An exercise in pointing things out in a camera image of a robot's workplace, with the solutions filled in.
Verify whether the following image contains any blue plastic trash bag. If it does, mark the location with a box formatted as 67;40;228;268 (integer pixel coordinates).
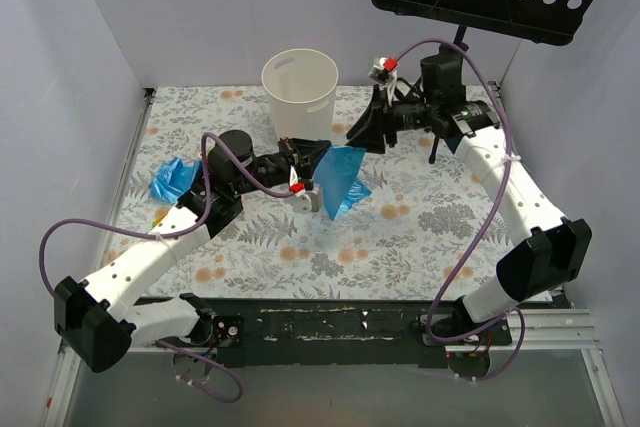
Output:
313;146;371;220

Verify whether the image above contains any blue bag piece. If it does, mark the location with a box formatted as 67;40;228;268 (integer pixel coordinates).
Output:
150;157;201;204

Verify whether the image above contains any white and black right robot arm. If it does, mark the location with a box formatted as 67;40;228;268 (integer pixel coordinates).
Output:
347;46;592;345

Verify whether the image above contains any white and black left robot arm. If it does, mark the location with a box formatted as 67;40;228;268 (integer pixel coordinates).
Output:
53;130;332;373

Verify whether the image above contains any white cylindrical trash bin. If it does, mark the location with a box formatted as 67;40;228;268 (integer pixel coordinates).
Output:
261;48;339;140

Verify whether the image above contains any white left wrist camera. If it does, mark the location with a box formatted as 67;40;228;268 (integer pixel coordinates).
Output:
287;167;323;214

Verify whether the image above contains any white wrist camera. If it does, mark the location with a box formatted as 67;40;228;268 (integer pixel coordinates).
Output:
287;167;323;214
368;57;398;105

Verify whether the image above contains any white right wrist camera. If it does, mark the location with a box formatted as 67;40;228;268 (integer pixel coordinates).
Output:
368;57;398;105

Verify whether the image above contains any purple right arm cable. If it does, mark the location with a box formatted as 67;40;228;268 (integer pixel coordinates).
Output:
394;38;527;381

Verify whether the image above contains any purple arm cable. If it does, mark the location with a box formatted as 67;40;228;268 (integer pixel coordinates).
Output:
394;38;527;381
39;132;296;404

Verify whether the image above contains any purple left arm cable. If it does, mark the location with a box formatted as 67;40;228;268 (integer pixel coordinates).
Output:
39;132;296;404

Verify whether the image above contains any black scratched base plate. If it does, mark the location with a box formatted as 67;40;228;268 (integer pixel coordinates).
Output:
154;296;514;368

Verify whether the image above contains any aluminium rail frame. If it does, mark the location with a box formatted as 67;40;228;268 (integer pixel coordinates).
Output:
39;86;626;427

